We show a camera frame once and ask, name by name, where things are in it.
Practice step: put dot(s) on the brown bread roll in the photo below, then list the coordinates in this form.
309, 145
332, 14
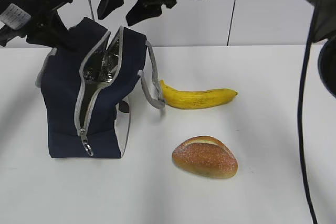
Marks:
205, 156

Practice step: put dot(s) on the navy blue lunch bag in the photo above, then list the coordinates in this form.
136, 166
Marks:
86, 90

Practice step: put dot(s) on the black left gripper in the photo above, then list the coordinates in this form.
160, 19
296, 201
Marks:
37, 21

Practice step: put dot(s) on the yellow banana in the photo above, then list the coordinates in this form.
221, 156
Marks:
188, 100

